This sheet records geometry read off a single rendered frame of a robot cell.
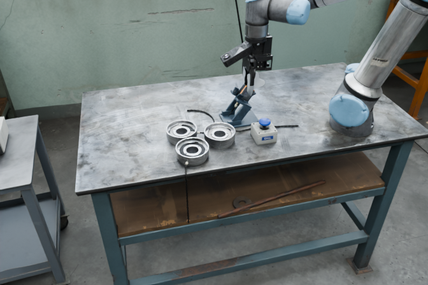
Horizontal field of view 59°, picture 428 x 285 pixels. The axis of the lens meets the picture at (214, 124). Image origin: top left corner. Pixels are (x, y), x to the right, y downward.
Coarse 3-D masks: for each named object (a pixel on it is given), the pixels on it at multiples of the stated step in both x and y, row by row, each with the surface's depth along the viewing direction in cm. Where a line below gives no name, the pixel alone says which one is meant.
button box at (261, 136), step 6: (252, 126) 128; (258, 126) 128; (270, 126) 128; (252, 132) 129; (258, 132) 125; (264, 132) 125; (270, 132) 125; (276, 132) 125; (258, 138) 125; (264, 138) 125; (270, 138) 126; (276, 138) 127; (258, 144) 126
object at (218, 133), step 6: (210, 126) 130; (216, 126) 130; (222, 126) 130; (228, 126) 130; (204, 132) 125; (216, 132) 129; (222, 132) 129; (234, 132) 125; (204, 138) 126; (210, 138) 123; (216, 138) 125; (222, 138) 125; (228, 138) 123; (234, 138) 126; (210, 144) 124; (216, 144) 123; (222, 144) 123; (228, 144) 124
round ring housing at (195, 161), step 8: (176, 144) 120; (192, 144) 122; (176, 152) 117; (184, 152) 119; (192, 152) 123; (200, 152) 119; (208, 152) 119; (184, 160) 116; (192, 160) 115; (200, 160) 116
